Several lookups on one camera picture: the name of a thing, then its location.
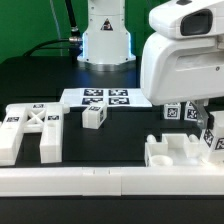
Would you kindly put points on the white tag sheet plate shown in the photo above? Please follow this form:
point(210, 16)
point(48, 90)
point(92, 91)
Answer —
point(114, 97)

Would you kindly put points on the white front rail barrier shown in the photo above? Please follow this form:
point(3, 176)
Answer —
point(205, 180)

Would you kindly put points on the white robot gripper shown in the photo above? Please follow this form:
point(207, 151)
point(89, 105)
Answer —
point(183, 60)

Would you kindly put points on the white chair back frame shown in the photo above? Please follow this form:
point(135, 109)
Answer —
point(44, 118)

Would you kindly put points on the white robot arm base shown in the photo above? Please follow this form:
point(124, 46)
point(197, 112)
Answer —
point(106, 41)

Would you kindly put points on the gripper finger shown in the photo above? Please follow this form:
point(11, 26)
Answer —
point(202, 115)

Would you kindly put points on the white tagged cube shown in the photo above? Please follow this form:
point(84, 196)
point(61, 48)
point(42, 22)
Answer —
point(172, 111)
point(190, 112)

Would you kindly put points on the white chair seat block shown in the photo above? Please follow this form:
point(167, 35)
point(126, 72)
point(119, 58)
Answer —
point(173, 150)

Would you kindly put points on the white tagged cube right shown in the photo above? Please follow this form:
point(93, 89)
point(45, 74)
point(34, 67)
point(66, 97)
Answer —
point(190, 112)

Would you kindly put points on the white tagged cube left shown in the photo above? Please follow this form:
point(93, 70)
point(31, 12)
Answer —
point(172, 111)

